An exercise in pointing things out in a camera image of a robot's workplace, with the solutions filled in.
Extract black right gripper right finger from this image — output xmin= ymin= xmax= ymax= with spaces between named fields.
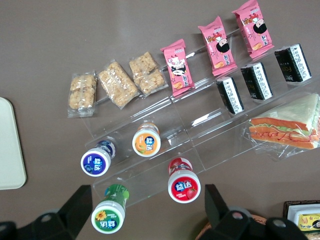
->
xmin=203 ymin=184 xmax=309 ymax=240

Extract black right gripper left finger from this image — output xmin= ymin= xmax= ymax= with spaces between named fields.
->
xmin=0 ymin=184 xmax=94 ymax=240

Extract red gum bottle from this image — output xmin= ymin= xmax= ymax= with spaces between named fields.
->
xmin=167 ymin=157 xmax=202 ymax=204

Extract white rectangular snack tray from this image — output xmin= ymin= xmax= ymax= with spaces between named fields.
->
xmin=287 ymin=205 xmax=320 ymax=240

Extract cream plastic tray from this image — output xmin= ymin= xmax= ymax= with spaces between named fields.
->
xmin=0 ymin=96 xmax=27 ymax=191

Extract purple yogurt cup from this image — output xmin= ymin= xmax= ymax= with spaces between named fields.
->
xmin=80 ymin=139 xmax=117 ymax=178

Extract clear acrylic tiered shelf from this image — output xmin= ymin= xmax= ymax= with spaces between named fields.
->
xmin=81 ymin=27 xmax=320 ymax=208

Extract yellow snack pack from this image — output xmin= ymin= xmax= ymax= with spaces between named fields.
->
xmin=297 ymin=213 xmax=320 ymax=232

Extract orange yogurt cup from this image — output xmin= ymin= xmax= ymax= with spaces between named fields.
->
xmin=131 ymin=122 xmax=162 ymax=158

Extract wrapped triangle sandwich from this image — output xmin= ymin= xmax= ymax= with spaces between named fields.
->
xmin=241 ymin=92 xmax=320 ymax=161

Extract clear bag of peanut brittle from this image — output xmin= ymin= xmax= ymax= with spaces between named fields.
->
xmin=97 ymin=59 xmax=141 ymax=110
xmin=67 ymin=71 xmax=98 ymax=118
xmin=128 ymin=51 xmax=169 ymax=97

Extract black wrapped rice ball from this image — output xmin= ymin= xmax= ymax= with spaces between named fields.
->
xmin=240 ymin=61 xmax=274 ymax=101
xmin=274 ymin=43 xmax=313 ymax=83
xmin=215 ymin=76 xmax=245 ymax=115

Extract pink cartoon snack pack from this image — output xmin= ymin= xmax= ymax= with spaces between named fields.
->
xmin=197 ymin=15 xmax=238 ymax=77
xmin=159 ymin=38 xmax=196 ymax=98
xmin=231 ymin=0 xmax=275 ymax=60

